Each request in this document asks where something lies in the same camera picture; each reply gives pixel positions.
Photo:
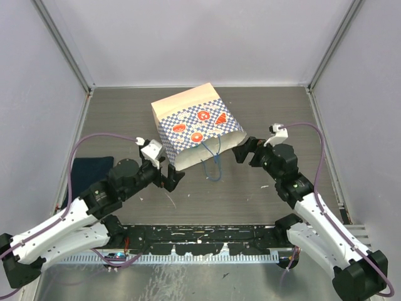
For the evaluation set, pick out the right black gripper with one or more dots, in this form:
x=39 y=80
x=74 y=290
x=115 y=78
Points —
x=254 y=145

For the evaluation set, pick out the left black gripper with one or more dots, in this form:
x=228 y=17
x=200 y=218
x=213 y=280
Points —
x=170 y=182

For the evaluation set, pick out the blue checkered paper bag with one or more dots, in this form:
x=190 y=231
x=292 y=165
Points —
x=196 y=127

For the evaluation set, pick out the dark navy cloth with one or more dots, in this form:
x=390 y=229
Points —
x=86 y=171

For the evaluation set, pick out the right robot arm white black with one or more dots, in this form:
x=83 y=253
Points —
x=356 y=272

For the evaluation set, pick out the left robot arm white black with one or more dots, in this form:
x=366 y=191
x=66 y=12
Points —
x=88 y=222

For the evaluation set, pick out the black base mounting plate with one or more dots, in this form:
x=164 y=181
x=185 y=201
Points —
x=198 y=240

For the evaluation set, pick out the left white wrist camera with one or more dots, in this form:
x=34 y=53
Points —
x=152 y=150

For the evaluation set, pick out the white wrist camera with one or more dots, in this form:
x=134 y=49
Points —
x=279 y=134
x=152 y=150

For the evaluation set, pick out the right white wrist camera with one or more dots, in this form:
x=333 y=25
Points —
x=279 y=134

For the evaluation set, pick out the white slotted cable duct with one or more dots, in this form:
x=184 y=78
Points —
x=222 y=258

